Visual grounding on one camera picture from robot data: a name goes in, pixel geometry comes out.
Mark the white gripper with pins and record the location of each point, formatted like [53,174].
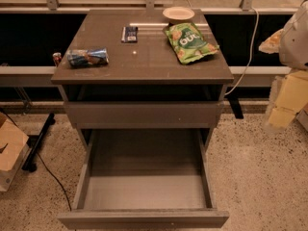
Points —
[295,42]

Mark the blue redbull can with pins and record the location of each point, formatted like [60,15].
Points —
[88,57]

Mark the closed grey upper drawer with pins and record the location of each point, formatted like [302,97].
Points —
[137,115]

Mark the grey drawer cabinet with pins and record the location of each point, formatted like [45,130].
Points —
[143,71]

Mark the open grey drawer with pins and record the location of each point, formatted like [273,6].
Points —
[144,178]

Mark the red soda can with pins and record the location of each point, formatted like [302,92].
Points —
[57,57]

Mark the cardboard box right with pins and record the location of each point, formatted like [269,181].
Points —
[302,117]

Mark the cardboard box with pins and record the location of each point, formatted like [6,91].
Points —
[302,117]
[13,148]

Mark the green chip bag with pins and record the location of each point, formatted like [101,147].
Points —
[188,43]

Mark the white paper bowl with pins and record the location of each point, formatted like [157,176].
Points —
[178,14]

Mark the dark blue snack bar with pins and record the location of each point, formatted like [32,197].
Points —
[129,34]

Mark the black metal stand foot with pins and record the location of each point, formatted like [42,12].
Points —
[35,142]

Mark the cardboard box left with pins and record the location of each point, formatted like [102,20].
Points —
[13,148]

